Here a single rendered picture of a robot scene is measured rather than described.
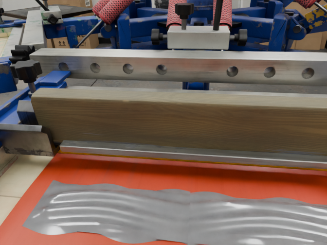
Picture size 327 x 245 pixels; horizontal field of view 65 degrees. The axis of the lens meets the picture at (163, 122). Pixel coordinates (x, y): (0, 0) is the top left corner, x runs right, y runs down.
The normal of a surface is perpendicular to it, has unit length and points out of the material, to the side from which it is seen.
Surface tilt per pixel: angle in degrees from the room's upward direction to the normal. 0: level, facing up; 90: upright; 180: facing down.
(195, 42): 90
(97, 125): 90
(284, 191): 0
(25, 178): 0
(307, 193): 0
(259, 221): 32
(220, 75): 90
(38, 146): 90
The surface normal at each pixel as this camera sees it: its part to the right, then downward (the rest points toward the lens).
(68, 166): -0.02, -0.85
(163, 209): -0.16, -0.48
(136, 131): -0.13, 0.53
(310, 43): -0.13, 0.25
